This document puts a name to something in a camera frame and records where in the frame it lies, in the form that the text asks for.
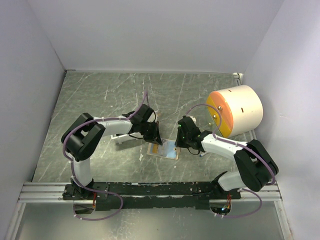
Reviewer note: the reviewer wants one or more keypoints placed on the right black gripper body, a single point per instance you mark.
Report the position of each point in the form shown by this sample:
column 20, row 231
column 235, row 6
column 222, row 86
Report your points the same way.
column 182, row 140

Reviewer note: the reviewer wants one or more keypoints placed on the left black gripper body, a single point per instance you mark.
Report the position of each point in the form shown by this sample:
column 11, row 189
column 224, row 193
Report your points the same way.
column 149, row 130

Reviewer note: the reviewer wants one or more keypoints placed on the gold VIP card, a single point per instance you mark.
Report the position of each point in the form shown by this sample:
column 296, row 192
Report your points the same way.
column 153, row 149

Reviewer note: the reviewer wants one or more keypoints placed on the beige card holder wallet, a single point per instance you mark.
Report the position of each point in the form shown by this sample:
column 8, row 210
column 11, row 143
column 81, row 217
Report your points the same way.
column 177, row 150

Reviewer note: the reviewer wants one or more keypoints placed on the white diamond VIP card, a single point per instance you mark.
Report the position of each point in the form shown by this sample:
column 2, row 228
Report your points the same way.
column 167, row 150

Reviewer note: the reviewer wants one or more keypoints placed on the white card tray box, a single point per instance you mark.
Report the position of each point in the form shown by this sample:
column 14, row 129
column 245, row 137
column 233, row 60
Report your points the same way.
column 120, row 138

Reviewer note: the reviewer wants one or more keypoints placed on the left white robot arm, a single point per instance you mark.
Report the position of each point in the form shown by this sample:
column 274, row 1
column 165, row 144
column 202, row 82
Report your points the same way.
column 83, row 136

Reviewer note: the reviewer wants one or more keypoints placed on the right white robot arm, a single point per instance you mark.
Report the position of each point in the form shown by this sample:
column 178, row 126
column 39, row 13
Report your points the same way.
column 255, row 166

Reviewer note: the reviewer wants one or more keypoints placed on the large cream cylinder drum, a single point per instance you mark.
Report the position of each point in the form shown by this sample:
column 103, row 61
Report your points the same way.
column 239, row 110

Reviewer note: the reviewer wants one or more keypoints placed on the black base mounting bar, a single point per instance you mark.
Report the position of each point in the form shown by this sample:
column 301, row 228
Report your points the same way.
column 147, row 195

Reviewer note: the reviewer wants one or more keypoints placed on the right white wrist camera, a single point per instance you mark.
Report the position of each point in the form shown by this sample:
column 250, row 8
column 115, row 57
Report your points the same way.
column 193, row 119

